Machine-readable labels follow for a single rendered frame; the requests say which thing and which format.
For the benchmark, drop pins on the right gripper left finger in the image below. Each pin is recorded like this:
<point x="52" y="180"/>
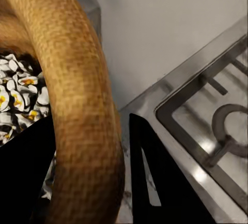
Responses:
<point x="24" y="163"/>

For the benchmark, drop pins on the popcorn bag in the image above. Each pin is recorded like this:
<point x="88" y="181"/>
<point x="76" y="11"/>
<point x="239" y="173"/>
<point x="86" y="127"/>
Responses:
<point x="57" y="38"/>

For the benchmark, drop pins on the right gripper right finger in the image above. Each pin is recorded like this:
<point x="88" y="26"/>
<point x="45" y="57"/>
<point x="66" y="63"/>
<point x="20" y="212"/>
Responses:
<point x="180" y="202"/>

